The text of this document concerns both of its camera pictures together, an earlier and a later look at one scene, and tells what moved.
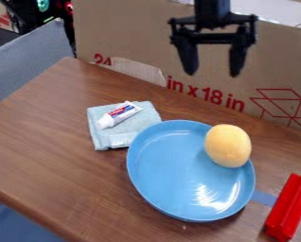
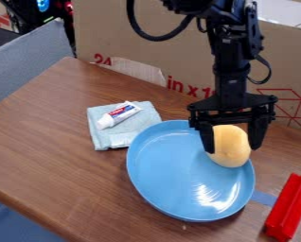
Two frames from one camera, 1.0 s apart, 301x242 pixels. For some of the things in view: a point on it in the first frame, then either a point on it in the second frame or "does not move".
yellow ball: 228,145 does not move
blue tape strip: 264,198 does not move
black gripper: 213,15 to 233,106
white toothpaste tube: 121,113 does not move
